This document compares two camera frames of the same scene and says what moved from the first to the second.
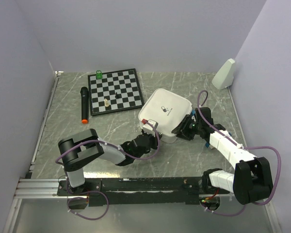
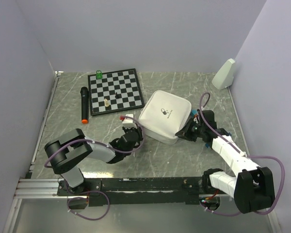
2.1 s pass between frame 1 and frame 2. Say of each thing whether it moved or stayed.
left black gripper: moved
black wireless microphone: stayed
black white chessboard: stayed
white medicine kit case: stayed
